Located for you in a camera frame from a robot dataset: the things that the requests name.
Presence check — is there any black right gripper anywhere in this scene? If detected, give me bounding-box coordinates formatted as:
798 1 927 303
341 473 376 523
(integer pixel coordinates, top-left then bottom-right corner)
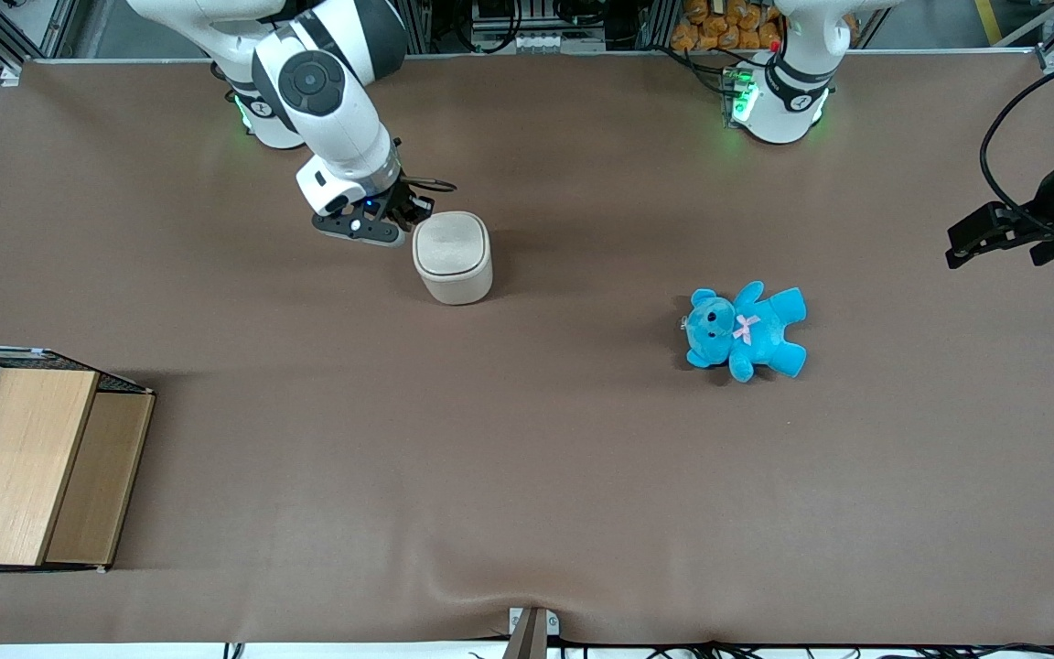
364 179 437 233

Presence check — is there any beige trash can lid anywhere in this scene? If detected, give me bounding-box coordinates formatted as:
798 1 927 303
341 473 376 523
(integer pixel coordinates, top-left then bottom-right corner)
413 211 492 279

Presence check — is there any beige plastic trash can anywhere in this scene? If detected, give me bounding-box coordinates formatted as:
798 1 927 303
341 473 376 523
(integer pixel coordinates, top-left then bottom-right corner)
412 211 495 307

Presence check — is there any white terminal block row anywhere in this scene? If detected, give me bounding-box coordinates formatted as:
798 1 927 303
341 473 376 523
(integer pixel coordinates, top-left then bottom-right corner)
470 31 608 55

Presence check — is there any blue teddy bear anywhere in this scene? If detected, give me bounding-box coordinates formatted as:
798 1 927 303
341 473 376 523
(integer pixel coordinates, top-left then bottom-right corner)
682 280 809 384

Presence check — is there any brown table mat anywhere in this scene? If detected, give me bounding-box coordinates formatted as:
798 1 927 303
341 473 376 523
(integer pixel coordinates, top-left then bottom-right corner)
0 50 1054 647

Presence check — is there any orange plush toy pile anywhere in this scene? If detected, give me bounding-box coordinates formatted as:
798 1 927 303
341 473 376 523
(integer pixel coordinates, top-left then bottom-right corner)
670 0 785 52

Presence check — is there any dark wooden shelf board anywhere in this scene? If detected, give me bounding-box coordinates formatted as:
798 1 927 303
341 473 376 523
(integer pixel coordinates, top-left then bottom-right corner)
44 391 156 567

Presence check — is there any light wooden shelf board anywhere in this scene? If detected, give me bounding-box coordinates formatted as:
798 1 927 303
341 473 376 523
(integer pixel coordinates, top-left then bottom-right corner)
0 368 101 567

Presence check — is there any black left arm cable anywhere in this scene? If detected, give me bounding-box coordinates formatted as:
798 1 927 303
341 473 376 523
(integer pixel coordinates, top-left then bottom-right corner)
979 50 1054 241

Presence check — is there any white mounting bracket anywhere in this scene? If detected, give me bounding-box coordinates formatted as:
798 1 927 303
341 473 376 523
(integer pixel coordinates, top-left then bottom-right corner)
508 607 561 636

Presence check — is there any brown camera post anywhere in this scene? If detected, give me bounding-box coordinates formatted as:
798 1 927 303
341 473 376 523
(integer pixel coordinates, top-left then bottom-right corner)
500 608 549 659

